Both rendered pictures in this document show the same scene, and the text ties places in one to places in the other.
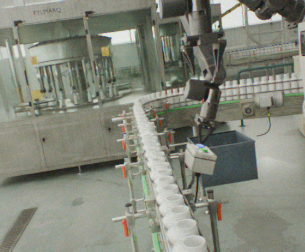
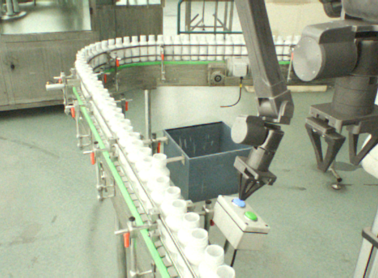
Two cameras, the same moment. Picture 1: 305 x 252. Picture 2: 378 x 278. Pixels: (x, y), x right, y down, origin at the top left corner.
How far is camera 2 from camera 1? 0.59 m
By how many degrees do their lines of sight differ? 24
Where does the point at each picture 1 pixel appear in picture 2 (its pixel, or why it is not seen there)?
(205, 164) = (254, 239)
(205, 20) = (374, 92)
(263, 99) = (237, 66)
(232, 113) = (196, 77)
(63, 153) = not seen: outside the picture
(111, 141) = (16, 84)
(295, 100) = not seen: hidden behind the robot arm
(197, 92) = (256, 138)
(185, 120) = (138, 81)
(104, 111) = (4, 41)
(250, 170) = not seen: hidden behind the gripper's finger
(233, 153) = (229, 163)
